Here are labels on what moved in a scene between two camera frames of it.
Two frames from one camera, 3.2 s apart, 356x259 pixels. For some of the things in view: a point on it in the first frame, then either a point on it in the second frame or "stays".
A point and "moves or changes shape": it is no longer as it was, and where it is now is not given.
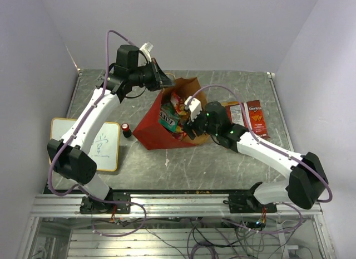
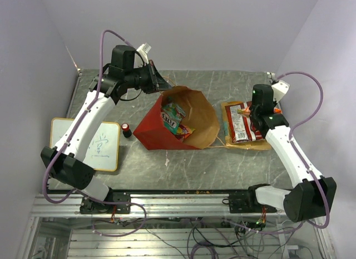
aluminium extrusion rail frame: x=163 y=206 stays
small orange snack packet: x=178 y=103 to x=277 y=110
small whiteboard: x=105 y=150 stays
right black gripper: x=188 y=126 to x=251 y=107
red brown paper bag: x=149 y=132 moves or changes shape
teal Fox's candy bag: x=168 y=117 stays
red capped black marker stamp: x=127 y=132 stays
